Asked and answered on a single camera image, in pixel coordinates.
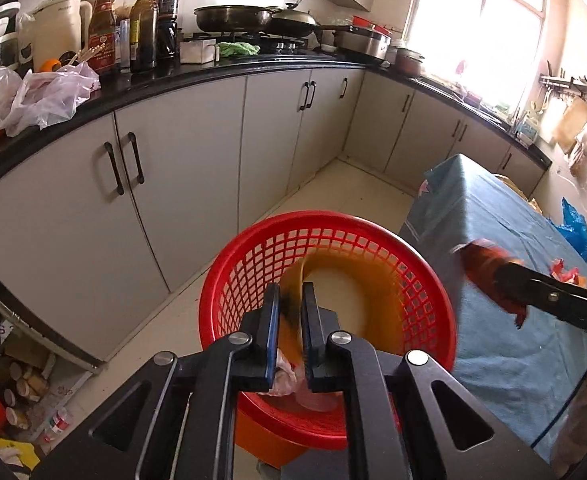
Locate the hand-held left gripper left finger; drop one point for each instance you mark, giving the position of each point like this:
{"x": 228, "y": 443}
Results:
{"x": 273, "y": 350}

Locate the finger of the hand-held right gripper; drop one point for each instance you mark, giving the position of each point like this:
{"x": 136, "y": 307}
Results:
{"x": 548, "y": 295}

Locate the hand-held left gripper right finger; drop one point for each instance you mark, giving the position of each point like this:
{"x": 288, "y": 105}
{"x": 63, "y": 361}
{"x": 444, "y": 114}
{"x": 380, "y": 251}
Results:
{"x": 309, "y": 350}

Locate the red plastic mesh basket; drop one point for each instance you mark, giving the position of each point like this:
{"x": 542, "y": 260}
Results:
{"x": 253, "y": 255}

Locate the clear plastic wrapper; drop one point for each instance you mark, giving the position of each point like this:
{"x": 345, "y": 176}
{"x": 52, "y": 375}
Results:
{"x": 286, "y": 375}

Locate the red and white wrapper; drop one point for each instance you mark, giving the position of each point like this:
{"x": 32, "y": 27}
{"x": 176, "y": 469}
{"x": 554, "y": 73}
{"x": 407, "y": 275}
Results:
{"x": 563, "y": 270}

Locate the blue plastic bag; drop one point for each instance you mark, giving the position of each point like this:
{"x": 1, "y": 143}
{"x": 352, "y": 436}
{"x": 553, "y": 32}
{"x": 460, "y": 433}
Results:
{"x": 573, "y": 230}

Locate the orange plastic bucket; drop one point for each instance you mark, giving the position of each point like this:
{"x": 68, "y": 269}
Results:
{"x": 263, "y": 440}

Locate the blue tablecloth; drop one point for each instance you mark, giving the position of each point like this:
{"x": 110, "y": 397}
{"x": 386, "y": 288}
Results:
{"x": 503, "y": 385}

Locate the hanging wooden cutting board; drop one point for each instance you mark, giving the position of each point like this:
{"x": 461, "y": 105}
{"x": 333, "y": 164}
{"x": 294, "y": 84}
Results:
{"x": 573, "y": 122}

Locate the grey lower kitchen cabinets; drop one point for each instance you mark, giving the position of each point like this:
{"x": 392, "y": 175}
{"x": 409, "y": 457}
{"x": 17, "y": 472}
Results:
{"x": 198, "y": 160}

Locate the small plastic bottle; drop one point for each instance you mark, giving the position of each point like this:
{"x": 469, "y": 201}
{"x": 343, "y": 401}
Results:
{"x": 57, "y": 422}

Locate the group of paper cups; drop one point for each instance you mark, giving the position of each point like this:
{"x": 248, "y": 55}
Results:
{"x": 25, "y": 390}

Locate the brown pot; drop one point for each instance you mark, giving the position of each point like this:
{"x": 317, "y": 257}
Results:
{"x": 412, "y": 62}

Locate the kitchen window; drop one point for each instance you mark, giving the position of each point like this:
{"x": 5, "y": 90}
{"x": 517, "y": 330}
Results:
{"x": 473, "y": 25}

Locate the yellow paper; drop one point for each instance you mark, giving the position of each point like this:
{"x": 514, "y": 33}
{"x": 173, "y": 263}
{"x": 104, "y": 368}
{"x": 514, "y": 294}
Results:
{"x": 10, "y": 452}

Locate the green cloth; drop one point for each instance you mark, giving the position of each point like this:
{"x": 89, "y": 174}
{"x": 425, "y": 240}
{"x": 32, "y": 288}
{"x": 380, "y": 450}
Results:
{"x": 238, "y": 49}

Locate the gas stove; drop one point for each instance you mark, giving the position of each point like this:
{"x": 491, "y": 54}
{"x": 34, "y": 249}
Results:
{"x": 273, "y": 45}

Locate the small white box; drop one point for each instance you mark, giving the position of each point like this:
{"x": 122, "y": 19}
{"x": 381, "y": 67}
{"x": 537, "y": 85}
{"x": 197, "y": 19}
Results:
{"x": 196, "y": 51}

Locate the steel electric cooker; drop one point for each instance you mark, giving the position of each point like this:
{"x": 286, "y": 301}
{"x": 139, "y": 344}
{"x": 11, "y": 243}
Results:
{"x": 363, "y": 42}

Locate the lidded black wok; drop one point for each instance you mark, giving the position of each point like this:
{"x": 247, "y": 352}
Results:
{"x": 293, "y": 22}

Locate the black frying pan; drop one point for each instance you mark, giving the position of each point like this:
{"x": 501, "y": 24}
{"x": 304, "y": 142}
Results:
{"x": 233, "y": 19}

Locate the clear plastic bag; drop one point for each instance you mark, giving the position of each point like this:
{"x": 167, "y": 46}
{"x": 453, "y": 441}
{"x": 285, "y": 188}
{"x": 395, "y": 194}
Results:
{"x": 48, "y": 95}

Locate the dark oil bottle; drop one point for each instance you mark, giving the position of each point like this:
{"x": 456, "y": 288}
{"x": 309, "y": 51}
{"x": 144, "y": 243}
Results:
{"x": 143, "y": 35}

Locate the yellow cap soy sauce bottle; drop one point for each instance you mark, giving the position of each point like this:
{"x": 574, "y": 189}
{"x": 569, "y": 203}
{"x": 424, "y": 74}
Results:
{"x": 166, "y": 25}

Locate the red label sauce bottle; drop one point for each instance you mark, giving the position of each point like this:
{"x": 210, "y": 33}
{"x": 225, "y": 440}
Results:
{"x": 102, "y": 35}

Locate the white electric kettle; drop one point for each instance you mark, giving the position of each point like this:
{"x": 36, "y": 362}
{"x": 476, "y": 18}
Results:
{"x": 58, "y": 30}

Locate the metal wall rack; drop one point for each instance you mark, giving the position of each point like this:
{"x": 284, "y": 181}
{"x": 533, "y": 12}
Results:
{"x": 573, "y": 82}

